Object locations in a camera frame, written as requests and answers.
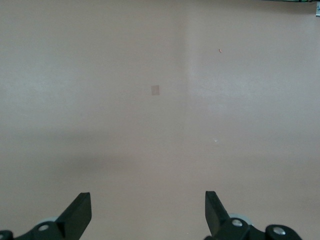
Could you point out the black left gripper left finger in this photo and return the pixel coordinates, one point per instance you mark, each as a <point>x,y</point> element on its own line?
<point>72,222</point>

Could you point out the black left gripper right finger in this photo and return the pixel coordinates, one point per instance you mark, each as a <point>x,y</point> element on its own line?
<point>220,225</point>

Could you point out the small brown tape patch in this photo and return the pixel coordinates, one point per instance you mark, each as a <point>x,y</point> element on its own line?
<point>155,90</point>

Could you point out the white metal bracket plate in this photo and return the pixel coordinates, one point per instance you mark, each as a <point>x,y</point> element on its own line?
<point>317,10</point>

